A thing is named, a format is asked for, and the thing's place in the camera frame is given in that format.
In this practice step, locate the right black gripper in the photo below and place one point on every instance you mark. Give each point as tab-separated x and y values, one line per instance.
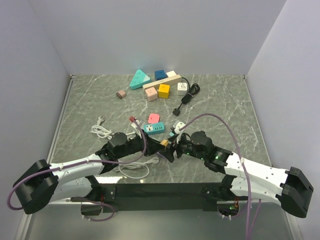
168	153

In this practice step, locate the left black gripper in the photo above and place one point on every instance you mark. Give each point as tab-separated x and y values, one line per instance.
152	146

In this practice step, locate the orange small charger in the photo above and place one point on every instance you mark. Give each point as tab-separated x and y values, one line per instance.
165	143

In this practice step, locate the teal power strip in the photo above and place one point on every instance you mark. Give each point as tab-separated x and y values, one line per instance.
154	128

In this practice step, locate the purple power strip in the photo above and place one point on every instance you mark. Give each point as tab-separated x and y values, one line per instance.
159	155

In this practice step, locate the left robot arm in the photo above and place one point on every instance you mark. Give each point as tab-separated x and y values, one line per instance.
43	183

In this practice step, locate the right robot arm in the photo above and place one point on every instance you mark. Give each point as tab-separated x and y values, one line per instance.
243	178

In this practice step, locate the pink flat charger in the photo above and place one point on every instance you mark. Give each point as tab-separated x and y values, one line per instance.
153	118

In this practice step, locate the black base bar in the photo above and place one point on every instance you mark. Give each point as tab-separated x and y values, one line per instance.
164	196

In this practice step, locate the pink cube socket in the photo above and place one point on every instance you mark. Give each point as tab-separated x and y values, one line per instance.
151	94

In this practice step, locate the yellow cube socket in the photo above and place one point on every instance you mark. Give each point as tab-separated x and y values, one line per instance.
163	91

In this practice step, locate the brown small charger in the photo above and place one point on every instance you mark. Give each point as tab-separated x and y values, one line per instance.
121	94

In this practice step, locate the white cube adapter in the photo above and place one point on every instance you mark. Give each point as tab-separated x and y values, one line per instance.
182	88

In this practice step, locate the teal triangular power socket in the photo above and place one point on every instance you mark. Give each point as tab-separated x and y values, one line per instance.
139	79

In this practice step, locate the beige long power strip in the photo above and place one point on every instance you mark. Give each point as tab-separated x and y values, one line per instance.
166	81

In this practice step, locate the dark blue cube socket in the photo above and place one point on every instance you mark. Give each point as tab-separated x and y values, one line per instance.
159	75

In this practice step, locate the white cube socket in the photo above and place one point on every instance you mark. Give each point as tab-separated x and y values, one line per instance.
171	73

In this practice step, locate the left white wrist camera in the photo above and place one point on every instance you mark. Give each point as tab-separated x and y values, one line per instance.
137	124

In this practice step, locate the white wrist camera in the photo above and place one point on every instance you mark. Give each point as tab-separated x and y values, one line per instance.
177	126
137	124

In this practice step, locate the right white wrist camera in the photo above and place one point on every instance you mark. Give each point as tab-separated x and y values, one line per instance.
177	126

